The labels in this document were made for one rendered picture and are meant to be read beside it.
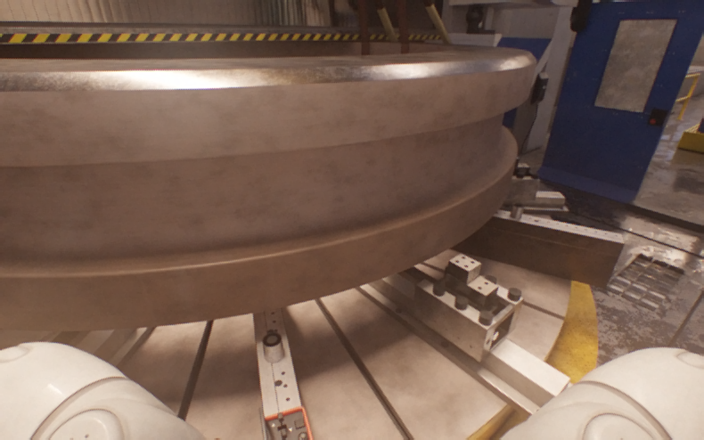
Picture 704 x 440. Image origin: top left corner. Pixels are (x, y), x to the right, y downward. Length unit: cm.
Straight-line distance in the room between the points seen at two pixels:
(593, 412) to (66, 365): 56
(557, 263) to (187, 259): 246
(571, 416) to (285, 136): 106
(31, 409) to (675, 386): 68
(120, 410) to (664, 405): 54
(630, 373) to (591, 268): 249
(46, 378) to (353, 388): 159
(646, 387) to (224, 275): 124
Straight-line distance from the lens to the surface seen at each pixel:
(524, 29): 733
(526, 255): 298
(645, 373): 55
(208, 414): 200
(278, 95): 121
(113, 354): 239
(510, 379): 205
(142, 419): 44
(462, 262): 196
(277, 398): 150
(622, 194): 574
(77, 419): 44
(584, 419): 44
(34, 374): 55
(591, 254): 296
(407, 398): 196
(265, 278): 145
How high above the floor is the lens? 189
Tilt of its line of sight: 28 degrees down
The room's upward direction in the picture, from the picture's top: 1 degrees clockwise
